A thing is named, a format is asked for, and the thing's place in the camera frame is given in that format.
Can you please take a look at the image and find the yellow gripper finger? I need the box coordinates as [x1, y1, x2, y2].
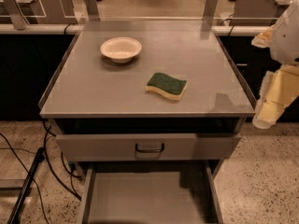
[251, 26, 274, 49]
[252, 64, 299, 129]

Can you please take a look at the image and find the green and yellow sponge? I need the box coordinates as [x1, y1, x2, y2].
[145, 73, 188, 101]

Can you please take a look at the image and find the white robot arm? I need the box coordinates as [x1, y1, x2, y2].
[251, 0, 299, 129]

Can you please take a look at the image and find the grey metal drawer cabinet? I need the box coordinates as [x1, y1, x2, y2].
[37, 19, 260, 224]

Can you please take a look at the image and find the grey top drawer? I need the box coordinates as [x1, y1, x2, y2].
[51, 118, 244, 162]

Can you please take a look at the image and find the open grey middle drawer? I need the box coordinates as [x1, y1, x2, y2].
[77, 161, 224, 224]

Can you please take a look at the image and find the white paper bowl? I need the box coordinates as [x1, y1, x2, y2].
[100, 37, 142, 63]

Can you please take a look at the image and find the black floor bar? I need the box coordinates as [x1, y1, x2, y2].
[7, 147, 44, 224]

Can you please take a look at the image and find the right metal post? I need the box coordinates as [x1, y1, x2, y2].
[203, 0, 218, 26]

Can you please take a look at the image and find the black drawer handle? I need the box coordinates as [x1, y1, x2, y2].
[135, 143, 164, 154]

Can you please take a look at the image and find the centre-left metal post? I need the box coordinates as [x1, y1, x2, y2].
[84, 0, 99, 21]

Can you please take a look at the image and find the left metal post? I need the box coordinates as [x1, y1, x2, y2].
[3, 0, 28, 30]

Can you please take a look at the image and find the white horizontal rail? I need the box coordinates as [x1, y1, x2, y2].
[0, 24, 268, 36]

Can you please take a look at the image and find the black floor cable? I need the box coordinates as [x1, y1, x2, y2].
[0, 119, 83, 224]

